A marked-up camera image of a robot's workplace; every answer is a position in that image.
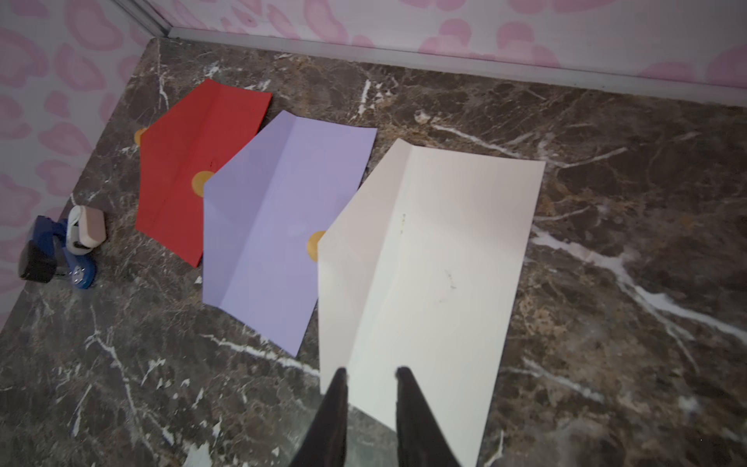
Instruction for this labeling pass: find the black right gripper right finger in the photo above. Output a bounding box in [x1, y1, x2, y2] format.
[396, 367, 459, 467]

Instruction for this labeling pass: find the lilac envelope with butterfly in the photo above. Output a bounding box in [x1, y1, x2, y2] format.
[202, 111, 377, 355]

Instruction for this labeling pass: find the white tape dispenser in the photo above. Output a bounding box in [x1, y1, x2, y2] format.
[65, 205, 107, 256]

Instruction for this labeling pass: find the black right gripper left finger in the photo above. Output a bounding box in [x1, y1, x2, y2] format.
[289, 368, 348, 467]

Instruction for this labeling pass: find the red envelope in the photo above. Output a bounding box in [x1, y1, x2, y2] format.
[135, 79, 272, 267]

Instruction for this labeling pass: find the cream white envelope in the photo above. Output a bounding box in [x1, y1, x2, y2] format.
[318, 140, 545, 466]

